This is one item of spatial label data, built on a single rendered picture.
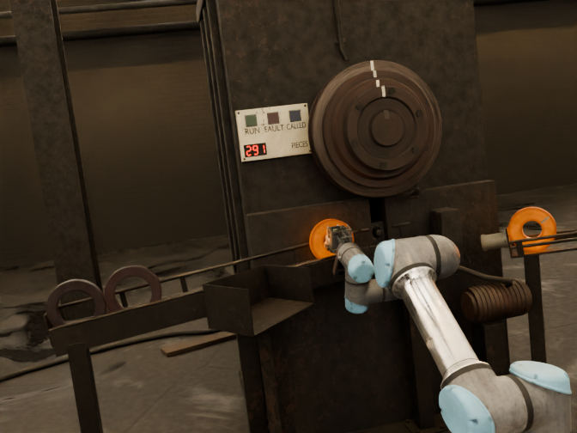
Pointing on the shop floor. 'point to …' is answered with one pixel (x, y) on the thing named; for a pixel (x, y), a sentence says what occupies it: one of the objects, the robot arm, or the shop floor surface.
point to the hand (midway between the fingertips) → (331, 235)
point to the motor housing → (486, 320)
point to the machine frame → (372, 347)
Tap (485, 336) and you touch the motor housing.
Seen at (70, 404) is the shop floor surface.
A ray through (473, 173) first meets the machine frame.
